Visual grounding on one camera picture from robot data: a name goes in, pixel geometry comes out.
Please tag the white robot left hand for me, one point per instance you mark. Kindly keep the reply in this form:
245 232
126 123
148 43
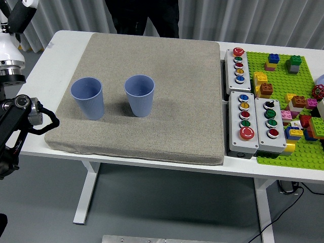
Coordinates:
8 48

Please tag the blue ribbed plastic cup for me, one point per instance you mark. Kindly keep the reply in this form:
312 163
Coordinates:
89 103
140 101

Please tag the person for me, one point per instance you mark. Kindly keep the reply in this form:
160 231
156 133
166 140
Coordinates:
162 17

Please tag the white table leg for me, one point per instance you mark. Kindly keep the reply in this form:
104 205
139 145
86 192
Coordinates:
264 210
87 192

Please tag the grey-brown fabric mat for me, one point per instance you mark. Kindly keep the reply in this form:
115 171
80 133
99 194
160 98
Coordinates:
177 101

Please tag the white pleated curtain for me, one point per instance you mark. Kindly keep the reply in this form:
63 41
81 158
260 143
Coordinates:
227 15

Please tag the grey five-button control box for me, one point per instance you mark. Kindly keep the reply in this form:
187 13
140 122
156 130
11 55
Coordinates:
234 141
231 76

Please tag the large yellow toy block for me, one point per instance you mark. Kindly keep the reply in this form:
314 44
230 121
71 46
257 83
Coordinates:
259 77

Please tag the brown toy block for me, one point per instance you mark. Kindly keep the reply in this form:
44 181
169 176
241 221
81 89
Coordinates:
266 89
300 100

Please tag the pink toy block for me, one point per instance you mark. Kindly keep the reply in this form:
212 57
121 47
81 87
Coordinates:
268 69
286 115
312 103

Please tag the blue toy block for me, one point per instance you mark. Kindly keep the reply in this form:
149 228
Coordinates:
308 136
274 58
288 132

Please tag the green studded baseplate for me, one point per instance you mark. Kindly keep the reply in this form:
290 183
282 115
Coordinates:
278 76

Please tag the grey toy block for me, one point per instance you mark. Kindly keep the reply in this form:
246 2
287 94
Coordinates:
293 69

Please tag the white toy block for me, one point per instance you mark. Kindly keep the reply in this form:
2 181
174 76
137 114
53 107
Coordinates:
294 108

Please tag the yellow round toy block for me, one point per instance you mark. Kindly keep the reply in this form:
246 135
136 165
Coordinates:
290 147

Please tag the red toy block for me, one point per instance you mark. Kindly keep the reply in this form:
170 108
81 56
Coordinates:
305 121

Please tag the red valve wheel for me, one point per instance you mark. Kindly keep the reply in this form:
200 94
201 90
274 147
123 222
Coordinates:
318 91

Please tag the lavender bowl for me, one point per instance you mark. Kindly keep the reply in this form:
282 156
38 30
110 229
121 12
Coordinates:
321 80

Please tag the white box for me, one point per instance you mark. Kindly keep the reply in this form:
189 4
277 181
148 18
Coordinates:
321 107

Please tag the large green toy block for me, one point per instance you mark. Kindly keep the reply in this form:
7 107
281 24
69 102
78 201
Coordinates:
317 125

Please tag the grey selector switch control box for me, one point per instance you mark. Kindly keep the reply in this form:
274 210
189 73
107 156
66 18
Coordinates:
262 141

